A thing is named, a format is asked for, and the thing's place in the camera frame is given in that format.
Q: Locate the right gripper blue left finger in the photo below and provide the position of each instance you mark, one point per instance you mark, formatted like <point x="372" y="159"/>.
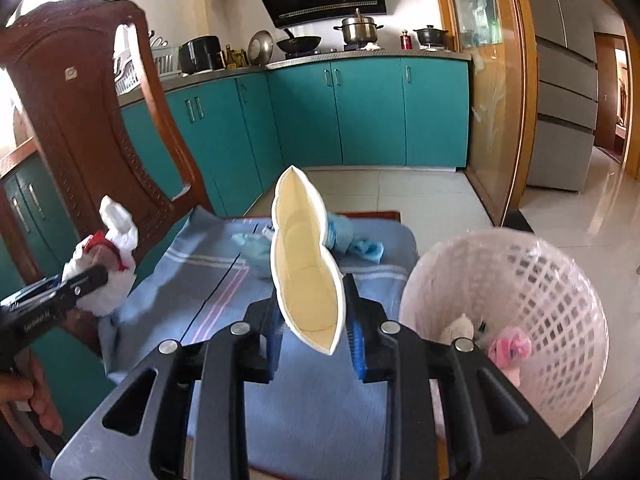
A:
<point x="273" y="332"/>

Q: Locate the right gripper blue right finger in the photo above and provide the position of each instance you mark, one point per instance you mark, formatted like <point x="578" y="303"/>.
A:
<point x="353" y="325"/>

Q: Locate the light blue plastic bag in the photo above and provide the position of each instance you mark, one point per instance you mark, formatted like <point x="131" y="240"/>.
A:
<point x="255" y="249"/>

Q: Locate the white bag with red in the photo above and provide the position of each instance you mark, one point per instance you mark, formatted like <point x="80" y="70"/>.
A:
<point x="112" y="249"/>

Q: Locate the pink white wrapper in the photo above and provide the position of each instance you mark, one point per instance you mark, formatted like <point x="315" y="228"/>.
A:
<point x="508" y="350"/>

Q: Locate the white plastic bag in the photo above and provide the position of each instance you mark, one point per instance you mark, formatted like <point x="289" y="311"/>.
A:
<point x="461" y="327"/>

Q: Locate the teal kitchen cabinets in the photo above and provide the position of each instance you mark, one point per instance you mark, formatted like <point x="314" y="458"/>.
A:
<point x="377" y="111"/>

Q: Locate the person's left hand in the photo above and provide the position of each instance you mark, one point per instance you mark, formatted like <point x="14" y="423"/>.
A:
<point x="36" y="393"/>

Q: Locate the blue striped seat cloth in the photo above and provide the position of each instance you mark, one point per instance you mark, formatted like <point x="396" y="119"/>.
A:
<point x="315" y="420"/>

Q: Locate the white plastic waste basket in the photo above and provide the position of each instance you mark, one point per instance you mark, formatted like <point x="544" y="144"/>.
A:
<point x="525" y="319"/>

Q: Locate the carved wooden chair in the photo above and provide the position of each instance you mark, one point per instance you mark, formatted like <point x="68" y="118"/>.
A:
<point x="60" y="60"/>

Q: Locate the red canister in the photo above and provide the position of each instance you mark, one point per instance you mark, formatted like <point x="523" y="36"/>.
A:
<point x="405" y="40"/>

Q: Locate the black wok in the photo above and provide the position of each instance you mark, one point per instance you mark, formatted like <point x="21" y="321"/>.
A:
<point x="295" y="46"/>

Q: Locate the steel pan lid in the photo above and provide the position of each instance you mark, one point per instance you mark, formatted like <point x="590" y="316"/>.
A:
<point x="260" y="48"/>

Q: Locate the black air fryer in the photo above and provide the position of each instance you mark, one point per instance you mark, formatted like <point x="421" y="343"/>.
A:
<point x="200" y="54"/>

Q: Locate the steel stock pot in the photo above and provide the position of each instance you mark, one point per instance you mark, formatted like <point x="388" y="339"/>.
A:
<point x="358" y="31"/>

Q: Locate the black casserole pot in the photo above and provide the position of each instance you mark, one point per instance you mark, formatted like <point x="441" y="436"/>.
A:
<point x="431" y="37"/>

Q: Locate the wood framed glass door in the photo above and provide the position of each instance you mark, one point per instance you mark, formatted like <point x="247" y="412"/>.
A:
<point x="504" y="98"/>

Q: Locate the wooden interior doorway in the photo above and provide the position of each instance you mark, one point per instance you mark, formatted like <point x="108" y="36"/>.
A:
<point x="610" y="134"/>

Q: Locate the grey refrigerator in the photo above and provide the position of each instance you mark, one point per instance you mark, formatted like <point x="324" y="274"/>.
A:
<point x="567" y="94"/>

